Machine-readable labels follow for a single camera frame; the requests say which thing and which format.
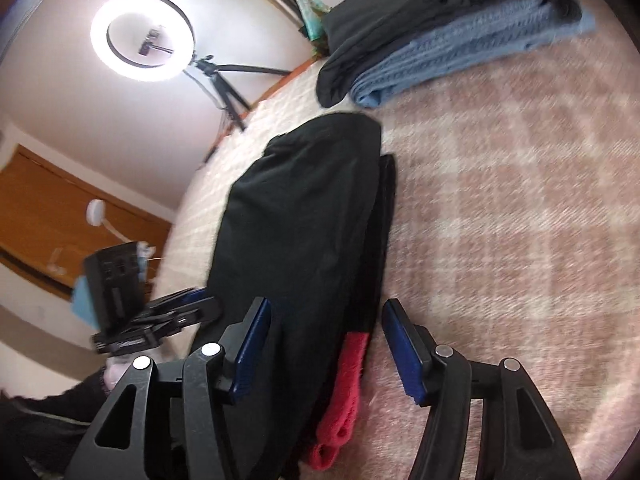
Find black track pants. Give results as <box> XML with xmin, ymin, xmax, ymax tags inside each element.
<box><xmin>194</xmin><ymin>113</ymin><xmax>396</xmax><ymax>479</ymax></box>

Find left forearm black sleeve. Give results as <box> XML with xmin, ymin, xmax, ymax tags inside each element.
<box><xmin>1</xmin><ymin>367</ymin><xmax>115</xmax><ymax>479</ymax></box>

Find left hand in grey glove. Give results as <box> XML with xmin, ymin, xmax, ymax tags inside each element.
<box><xmin>102</xmin><ymin>356</ymin><xmax>134</xmax><ymax>393</ymax></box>

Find light blue chair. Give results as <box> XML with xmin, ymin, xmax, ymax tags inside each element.
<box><xmin>70</xmin><ymin>275</ymin><xmax>99</xmax><ymax>330</ymax></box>

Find white clip desk lamp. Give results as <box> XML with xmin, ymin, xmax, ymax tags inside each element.
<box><xmin>86</xmin><ymin>198</ymin><xmax>155</xmax><ymax>260</ymax></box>

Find brown wooden door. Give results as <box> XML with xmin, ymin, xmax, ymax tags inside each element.
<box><xmin>0</xmin><ymin>145</ymin><xmax>171</xmax><ymax>299</ymax></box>

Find black mini tripod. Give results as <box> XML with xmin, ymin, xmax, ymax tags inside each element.
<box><xmin>190</xmin><ymin>55</ymin><xmax>291</xmax><ymax>131</ymax></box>

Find black phone holder clip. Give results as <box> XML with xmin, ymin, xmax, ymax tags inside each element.
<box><xmin>138</xmin><ymin>29</ymin><xmax>174</xmax><ymax>56</ymax></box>

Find dark grey folded pants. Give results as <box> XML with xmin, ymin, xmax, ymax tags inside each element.
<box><xmin>316</xmin><ymin>0</ymin><xmax>504</xmax><ymax>108</ymax></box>

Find blue folded jeans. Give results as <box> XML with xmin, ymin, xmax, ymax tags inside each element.
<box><xmin>349</xmin><ymin>0</ymin><xmax>596</xmax><ymax>108</ymax></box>

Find black power cable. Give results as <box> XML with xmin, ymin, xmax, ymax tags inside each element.
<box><xmin>182</xmin><ymin>66</ymin><xmax>241</xmax><ymax>164</ymax></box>

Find white ring light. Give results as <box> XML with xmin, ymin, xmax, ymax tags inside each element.
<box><xmin>90</xmin><ymin>0</ymin><xmax>195</xmax><ymax>82</ymax></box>

